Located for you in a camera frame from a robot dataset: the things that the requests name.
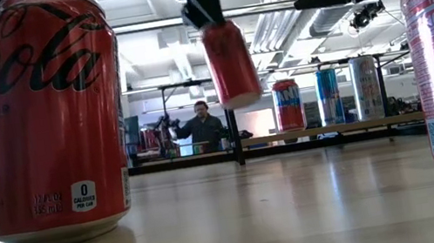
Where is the red Coca-Cola can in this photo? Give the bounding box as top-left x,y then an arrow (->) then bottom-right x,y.
0,0 -> 150,243
197,15 -> 266,113

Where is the blue and silver slim can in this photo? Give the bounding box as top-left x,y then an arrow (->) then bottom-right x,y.
313,67 -> 346,128

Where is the person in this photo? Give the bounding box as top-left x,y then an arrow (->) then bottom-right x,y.
169,97 -> 229,158

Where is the black overhead camera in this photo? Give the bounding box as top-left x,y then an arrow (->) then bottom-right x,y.
345,0 -> 390,32

